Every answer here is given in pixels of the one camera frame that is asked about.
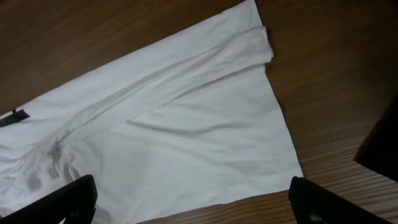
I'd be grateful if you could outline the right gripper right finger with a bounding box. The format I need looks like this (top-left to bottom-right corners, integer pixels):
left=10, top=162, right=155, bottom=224
left=288, top=176, right=391, bottom=224

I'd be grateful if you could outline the white t-shirt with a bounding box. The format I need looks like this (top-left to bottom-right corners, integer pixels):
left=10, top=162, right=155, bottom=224
left=1, top=1, right=302, bottom=223

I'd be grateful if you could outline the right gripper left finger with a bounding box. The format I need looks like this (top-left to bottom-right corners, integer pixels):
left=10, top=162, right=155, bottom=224
left=1, top=174, right=98, bottom=224

